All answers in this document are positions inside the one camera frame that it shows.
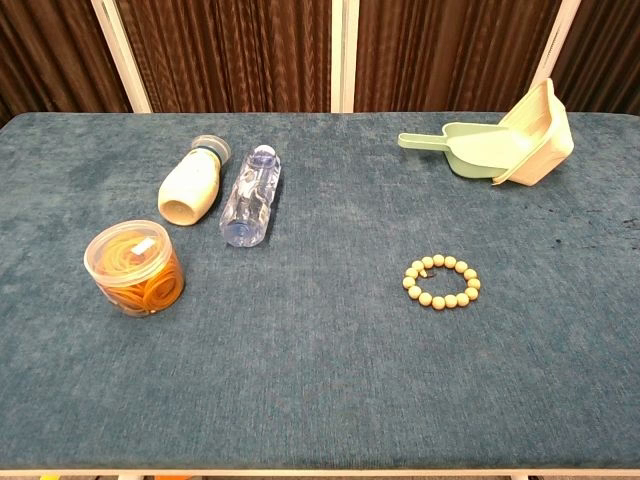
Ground green plastic scoop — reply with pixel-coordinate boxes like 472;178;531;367
397;122;516;179

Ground clear plastic water bottle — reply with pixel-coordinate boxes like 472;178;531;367
218;144;284;249

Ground wooden bead bracelet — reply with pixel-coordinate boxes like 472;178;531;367
402;253;482;310

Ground cream plastic basket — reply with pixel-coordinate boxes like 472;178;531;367
490;77;574;188

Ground clear jar of rubber bands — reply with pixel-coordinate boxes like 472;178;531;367
83;219;186;317

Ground white bottle with clear cap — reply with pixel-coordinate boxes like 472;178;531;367
157;134;233;227

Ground brown curtain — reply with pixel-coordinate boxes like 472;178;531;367
0;0;640;126

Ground teal tablecloth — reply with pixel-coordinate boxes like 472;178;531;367
0;111;640;471

